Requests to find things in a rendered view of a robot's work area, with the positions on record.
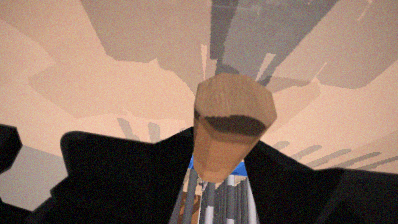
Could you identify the blue tape strip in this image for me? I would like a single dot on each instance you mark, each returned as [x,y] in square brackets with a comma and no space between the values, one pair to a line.
[238,171]

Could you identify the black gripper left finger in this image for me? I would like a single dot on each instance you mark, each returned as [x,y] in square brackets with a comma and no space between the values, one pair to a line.
[157,169]

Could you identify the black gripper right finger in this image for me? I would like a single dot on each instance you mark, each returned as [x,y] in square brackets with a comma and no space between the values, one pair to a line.
[288,192]

